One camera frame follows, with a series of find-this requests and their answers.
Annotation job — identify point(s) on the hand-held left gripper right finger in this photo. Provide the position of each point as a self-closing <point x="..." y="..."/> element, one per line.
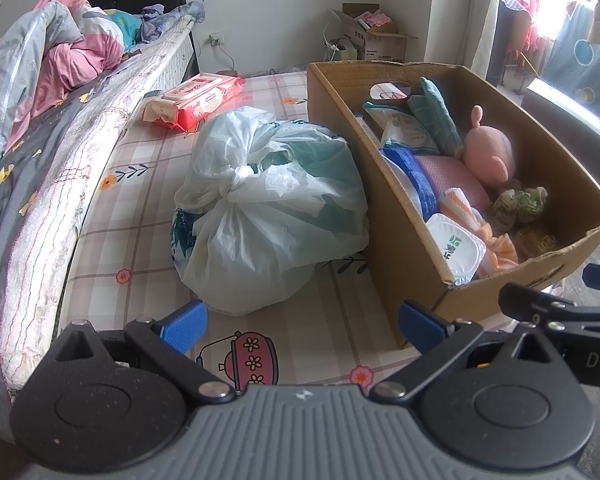
<point x="420" y="322"/>

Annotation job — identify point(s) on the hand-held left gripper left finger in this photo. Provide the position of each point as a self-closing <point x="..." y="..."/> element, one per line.
<point x="185" y="325"/>

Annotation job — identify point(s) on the large cardboard box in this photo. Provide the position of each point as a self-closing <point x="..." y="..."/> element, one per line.
<point x="405" y="260"/>

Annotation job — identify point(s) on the white yogurt cup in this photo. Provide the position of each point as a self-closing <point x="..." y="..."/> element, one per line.
<point x="455" y="250"/>

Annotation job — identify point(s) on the white cotton swab bag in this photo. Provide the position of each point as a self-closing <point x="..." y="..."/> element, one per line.
<point x="405" y="132"/>

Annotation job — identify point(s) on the orange striped towel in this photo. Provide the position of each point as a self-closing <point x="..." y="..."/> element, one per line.
<point x="500" y="255"/>

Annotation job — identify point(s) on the teal printed plastic bag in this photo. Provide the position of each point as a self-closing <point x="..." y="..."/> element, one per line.
<point x="182" y="240"/>

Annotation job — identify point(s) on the green floral scrunchie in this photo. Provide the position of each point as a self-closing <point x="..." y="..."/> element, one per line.
<point x="517" y="205"/>

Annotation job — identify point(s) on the white tied plastic bag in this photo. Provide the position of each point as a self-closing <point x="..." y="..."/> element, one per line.
<point x="270" y="210"/>

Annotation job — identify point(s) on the blue white flat box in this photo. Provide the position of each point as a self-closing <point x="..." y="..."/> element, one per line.
<point x="412" y="175"/>

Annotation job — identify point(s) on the pink mesh cushion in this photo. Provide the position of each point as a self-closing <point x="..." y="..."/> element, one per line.
<point x="455" y="175"/>

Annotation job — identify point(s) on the bed mattress with patterned sheet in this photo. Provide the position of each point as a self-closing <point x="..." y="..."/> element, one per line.
<point x="60" y="210"/>

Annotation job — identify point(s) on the pink plush toy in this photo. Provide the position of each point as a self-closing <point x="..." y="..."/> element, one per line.
<point x="487" y="150"/>

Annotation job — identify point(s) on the blue hanging blanket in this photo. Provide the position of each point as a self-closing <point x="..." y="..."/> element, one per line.
<point x="590" y="70"/>

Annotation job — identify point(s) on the green leaf-shaped cushion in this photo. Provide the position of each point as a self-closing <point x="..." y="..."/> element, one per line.
<point x="435" y="115"/>

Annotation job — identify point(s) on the grey printed bed sheet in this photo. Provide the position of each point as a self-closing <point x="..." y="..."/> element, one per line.
<point x="25" y="185"/>

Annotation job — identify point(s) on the red wet wipes pack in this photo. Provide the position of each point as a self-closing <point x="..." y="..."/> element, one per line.
<point x="195" y="100"/>

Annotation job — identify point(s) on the white round-lid packet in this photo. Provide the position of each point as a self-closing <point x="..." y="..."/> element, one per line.
<point x="387" y="92"/>

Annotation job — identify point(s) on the small blue flat packet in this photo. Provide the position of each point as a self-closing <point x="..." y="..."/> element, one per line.
<point x="152" y="94"/>

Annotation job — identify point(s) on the cardboard box with pink items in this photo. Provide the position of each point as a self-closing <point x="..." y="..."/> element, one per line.
<point x="385" y="45"/>

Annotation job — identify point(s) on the white curtain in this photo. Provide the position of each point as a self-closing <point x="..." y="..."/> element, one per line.
<point x="487" y="20"/>

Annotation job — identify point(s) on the pink hanging clothes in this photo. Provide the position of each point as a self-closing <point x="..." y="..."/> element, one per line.
<point x="522" y="5"/>

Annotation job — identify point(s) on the pink grey quilt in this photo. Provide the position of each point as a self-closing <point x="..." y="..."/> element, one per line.
<point x="40" y="70"/>

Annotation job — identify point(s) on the blue grey clothes pile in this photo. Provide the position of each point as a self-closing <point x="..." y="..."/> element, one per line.
<point x="155" y="20"/>

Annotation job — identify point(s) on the white wall socket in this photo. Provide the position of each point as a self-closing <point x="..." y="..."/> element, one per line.
<point x="217" y="38"/>

